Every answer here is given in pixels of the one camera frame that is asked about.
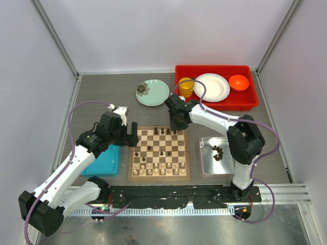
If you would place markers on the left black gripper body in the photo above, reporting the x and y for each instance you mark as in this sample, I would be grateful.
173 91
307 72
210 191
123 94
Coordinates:
119 137

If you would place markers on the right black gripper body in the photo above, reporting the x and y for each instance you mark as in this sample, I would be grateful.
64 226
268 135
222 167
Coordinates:
172 113

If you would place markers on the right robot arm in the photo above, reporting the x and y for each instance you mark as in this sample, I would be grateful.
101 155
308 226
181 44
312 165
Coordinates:
245 140

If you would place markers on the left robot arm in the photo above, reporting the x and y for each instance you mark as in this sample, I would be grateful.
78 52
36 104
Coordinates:
49 204

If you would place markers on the wooden chess board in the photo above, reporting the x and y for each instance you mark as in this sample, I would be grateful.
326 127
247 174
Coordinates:
156 169

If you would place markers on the pile of dark chess pieces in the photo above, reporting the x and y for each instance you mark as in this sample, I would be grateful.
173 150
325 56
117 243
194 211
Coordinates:
219 153

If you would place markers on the yellow plastic cup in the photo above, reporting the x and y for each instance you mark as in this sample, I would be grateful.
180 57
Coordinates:
186 87

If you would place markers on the mint green flower plate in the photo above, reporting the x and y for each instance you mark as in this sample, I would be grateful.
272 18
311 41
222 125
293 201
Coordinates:
152 93

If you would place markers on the blue plastic tray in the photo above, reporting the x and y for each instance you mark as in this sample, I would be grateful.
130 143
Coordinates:
106 165

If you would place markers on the white paper plate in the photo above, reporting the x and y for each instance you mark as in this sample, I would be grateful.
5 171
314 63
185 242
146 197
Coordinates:
217 87

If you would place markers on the silver metal tray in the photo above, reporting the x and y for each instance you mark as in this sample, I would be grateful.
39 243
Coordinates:
211 167

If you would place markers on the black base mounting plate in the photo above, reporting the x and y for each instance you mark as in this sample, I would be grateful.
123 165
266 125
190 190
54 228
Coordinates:
174 196

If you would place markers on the orange plastic bowl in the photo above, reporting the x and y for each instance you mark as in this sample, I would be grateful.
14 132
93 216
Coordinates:
238 83

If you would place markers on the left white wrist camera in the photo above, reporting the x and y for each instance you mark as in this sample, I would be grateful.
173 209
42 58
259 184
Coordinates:
122 111

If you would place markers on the aluminium frame rail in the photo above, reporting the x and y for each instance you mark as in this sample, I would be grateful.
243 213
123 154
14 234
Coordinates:
279 194

